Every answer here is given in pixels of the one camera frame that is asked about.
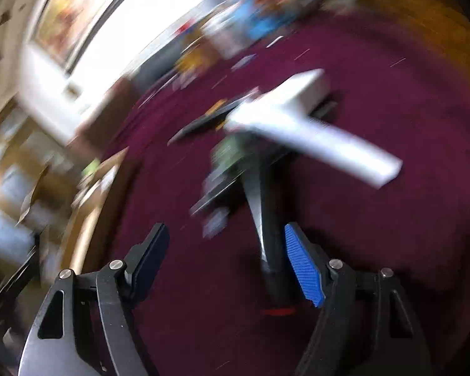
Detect black art marker red bands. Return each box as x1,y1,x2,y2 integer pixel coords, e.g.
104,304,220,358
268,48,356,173
241,160,298,318

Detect green tube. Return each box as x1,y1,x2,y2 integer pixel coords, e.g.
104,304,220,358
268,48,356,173
211,137,243,173

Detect white charger adapter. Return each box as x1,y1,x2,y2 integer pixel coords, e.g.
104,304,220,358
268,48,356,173
258,68,332,116

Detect orange jar red lid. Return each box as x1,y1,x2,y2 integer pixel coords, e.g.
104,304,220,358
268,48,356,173
176,47,204,75

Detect clear jar blue cartoon label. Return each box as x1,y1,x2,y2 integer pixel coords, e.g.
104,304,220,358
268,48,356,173
235,0,290,36

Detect white plastic pipe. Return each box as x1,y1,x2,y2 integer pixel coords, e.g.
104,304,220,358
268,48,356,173
227,102,402,189

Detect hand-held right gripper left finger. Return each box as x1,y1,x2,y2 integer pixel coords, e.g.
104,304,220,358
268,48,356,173
19,222,170,376

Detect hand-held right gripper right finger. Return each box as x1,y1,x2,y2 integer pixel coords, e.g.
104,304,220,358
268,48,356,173
284,222,431,376

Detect black marker white cap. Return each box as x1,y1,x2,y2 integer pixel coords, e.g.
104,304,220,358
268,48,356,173
168,102,239,145

